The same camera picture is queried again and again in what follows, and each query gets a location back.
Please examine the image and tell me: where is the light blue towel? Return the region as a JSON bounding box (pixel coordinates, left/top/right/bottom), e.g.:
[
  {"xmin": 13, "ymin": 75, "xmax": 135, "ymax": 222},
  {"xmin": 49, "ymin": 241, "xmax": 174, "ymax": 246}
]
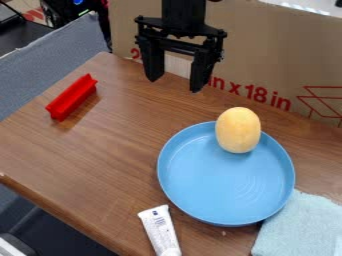
[{"xmin": 251, "ymin": 190, "xmax": 342, "ymax": 256}]

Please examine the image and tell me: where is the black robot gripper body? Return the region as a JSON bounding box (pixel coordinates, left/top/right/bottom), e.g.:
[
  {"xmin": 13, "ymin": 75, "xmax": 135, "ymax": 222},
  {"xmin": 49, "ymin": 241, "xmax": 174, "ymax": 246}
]
[{"xmin": 135, "ymin": 0, "xmax": 227, "ymax": 62}]

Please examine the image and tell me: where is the blue round plate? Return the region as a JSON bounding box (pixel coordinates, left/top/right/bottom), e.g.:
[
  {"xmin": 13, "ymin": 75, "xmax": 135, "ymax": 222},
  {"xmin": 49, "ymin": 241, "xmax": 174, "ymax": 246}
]
[{"xmin": 156, "ymin": 122, "xmax": 295, "ymax": 227}]

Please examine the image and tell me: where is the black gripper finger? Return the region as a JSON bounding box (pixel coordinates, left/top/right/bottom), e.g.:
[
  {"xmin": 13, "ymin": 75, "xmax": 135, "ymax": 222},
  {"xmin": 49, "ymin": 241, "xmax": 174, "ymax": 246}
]
[
  {"xmin": 190, "ymin": 46, "xmax": 216, "ymax": 93},
  {"xmin": 136, "ymin": 36, "xmax": 164, "ymax": 82}
]

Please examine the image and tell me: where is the red plastic block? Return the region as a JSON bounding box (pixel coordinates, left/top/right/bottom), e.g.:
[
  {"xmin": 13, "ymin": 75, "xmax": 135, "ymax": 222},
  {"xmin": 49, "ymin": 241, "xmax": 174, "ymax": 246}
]
[{"xmin": 45, "ymin": 73, "xmax": 97, "ymax": 122}]

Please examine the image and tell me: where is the white cream tube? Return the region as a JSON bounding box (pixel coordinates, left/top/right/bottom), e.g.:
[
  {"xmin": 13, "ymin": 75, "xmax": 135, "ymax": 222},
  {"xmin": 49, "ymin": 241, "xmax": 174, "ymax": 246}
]
[{"xmin": 138, "ymin": 205, "xmax": 182, "ymax": 256}]

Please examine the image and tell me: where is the yellow potato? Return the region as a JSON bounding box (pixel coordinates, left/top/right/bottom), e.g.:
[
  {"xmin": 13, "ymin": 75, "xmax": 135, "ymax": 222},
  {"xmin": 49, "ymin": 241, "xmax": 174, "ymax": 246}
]
[{"xmin": 215, "ymin": 107, "xmax": 260, "ymax": 153}]

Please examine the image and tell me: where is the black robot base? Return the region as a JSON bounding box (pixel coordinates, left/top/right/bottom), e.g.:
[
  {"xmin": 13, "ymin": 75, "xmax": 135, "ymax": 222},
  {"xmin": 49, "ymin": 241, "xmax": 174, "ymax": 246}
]
[{"xmin": 39, "ymin": 0, "xmax": 112, "ymax": 49}]

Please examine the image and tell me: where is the grey fabric panel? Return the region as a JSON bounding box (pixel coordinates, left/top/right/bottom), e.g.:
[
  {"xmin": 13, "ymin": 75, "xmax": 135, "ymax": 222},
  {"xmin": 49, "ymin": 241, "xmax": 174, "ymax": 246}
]
[{"xmin": 0, "ymin": 14, "xmax": 108, "ymax": 121}]

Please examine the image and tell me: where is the brown cardboard box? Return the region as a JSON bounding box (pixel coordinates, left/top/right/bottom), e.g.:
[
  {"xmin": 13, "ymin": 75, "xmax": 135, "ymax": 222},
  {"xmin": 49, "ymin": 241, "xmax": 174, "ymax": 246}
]
[{"xmin": 109, "ymin": 0, "xmax": 342, "ymax": 128}]

